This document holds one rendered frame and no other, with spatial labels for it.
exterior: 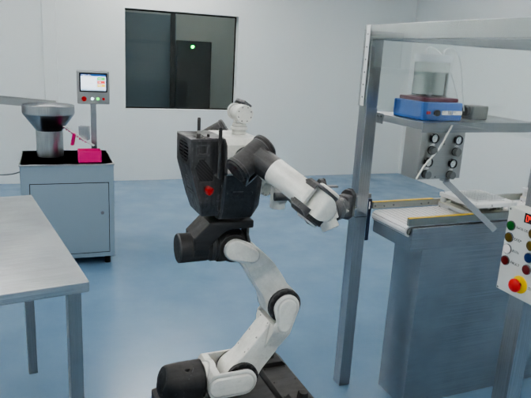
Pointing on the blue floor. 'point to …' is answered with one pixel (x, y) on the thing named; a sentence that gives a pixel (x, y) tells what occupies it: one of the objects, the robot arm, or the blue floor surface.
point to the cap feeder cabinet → (73, 200)
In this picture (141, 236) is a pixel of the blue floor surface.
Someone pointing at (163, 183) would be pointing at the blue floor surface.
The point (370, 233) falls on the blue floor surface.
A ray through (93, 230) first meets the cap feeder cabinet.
